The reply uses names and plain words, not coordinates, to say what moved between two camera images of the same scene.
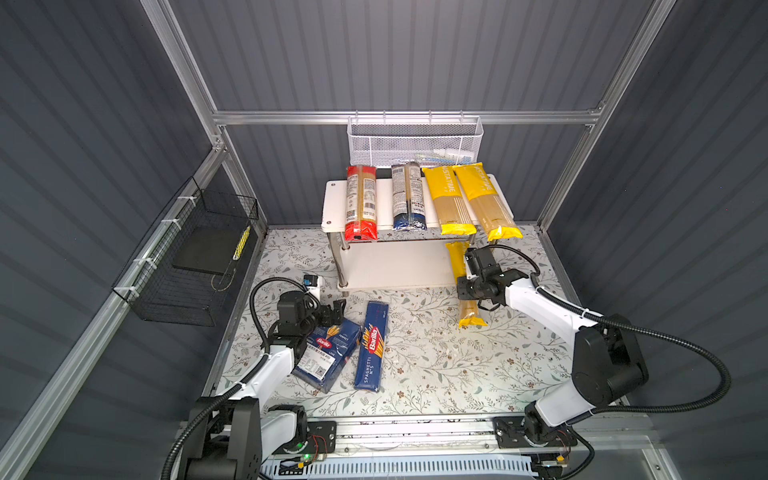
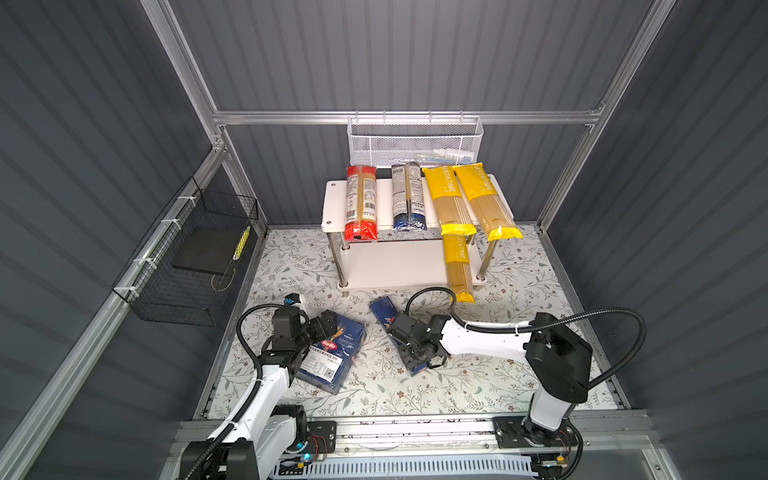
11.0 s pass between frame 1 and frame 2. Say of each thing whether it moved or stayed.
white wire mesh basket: stayed
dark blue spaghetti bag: stayed
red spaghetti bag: stayed
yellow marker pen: stayed
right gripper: moved
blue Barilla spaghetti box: moved
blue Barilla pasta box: moved
